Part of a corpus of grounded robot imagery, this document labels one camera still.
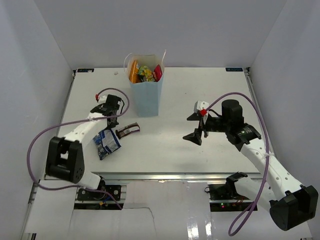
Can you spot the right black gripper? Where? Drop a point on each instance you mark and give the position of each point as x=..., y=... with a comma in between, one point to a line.
x=196, y=137

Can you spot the yellow green candy bag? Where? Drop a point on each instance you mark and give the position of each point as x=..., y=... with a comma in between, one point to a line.
x=145, y=74

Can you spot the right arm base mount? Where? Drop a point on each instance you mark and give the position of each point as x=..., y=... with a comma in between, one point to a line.
x=221, y=201

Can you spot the left blue corner label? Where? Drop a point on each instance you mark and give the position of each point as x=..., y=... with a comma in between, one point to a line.
x=85, y=70

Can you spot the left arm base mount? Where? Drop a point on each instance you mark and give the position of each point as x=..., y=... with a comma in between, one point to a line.
x=88, y=200

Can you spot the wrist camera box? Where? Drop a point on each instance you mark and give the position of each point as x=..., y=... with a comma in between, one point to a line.
x=201, y=108
x=100, y=98

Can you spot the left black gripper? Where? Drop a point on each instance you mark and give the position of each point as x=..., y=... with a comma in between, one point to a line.
x=110, y=126

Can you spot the orange chips bag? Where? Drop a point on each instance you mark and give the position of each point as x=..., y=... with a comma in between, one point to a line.
x=133, y=76

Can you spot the small red candy wrapper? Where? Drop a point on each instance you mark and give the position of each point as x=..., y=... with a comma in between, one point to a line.
x=157, y=73

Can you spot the right blue corner label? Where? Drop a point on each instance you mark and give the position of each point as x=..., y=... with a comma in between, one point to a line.
x=234, y=69

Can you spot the brown chocolate bar wrapper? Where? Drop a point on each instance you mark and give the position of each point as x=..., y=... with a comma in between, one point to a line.
x=127, y=130

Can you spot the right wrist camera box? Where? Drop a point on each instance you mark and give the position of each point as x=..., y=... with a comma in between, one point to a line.
x=201, y=108

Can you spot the light blue paper bag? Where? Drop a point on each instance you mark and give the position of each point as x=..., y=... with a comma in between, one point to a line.
x=146, y=95

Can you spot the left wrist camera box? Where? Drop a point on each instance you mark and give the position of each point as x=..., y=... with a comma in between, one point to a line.
x=100, y=98

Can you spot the blue snack bag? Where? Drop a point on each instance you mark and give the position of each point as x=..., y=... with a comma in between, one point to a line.
x=106, y=143

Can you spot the blue corner label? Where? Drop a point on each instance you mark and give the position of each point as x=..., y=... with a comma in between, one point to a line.
x=234, y=69
x=85, y=70

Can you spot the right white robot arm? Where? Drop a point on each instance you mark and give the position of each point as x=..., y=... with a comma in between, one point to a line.
x=287, y=200

